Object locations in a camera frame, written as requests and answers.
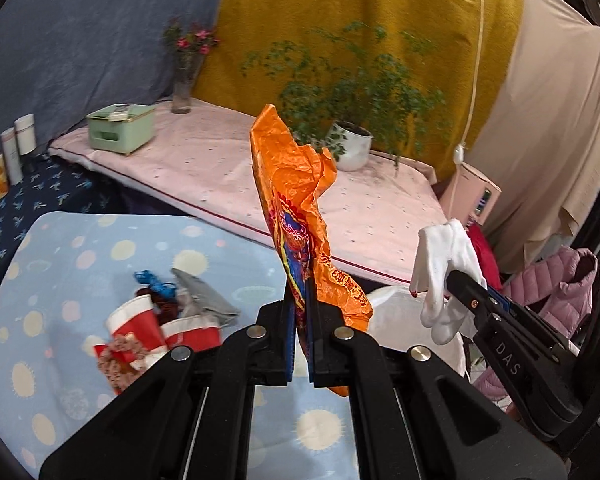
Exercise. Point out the yellow cloth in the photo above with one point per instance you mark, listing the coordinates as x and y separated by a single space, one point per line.
280 10

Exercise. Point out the red cloth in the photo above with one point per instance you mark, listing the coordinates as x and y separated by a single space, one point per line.
484 255

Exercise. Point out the orange snack bag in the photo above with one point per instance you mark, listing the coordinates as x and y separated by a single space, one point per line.
300 185

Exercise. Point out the red patterned wrapper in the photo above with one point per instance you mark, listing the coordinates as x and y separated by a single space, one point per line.
120 360

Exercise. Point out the pink appliance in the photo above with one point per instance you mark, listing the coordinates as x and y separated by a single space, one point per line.
467 190

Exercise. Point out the grey and white canister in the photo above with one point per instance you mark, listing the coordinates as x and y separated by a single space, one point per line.
12 157

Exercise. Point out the beige curtain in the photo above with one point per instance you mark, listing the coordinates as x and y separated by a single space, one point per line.
539 110

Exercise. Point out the green tissue box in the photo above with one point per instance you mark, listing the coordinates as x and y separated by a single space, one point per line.
120 132

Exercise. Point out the white cloth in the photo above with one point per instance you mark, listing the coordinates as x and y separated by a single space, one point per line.
449 250

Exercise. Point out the pink mattress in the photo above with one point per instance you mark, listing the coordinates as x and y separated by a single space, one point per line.
205 175

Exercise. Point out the green plant in white pot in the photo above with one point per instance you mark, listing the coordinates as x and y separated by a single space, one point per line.
352 147

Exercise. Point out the trash bin with white bag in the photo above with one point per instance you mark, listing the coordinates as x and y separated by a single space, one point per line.
394 320

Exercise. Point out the pink down vest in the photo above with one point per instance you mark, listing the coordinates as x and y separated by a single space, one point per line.
554 285

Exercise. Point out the glass vase with pink flowers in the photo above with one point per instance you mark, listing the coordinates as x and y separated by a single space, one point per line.
182 90

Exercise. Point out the dark blue floral cloth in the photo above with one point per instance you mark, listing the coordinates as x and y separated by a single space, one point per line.
30 200

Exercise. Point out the blue-grey cloth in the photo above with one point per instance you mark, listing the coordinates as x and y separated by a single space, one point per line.
80 35

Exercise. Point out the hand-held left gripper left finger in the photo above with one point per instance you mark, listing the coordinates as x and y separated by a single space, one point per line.
291 340

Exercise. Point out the blue wrapper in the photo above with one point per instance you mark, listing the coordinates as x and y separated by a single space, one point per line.
152 282

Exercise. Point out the grey cloth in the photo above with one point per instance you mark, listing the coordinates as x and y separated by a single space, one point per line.
205 297

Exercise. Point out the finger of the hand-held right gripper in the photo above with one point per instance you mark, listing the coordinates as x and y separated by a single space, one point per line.
504 355
534 327

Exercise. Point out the red paper cup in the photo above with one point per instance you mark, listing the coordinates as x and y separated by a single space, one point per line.
192 332
135 320

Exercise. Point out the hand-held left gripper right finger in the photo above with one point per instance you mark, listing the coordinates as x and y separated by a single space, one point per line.
312 350

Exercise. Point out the dark red scrunchie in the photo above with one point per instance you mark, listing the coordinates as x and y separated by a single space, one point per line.
167 307

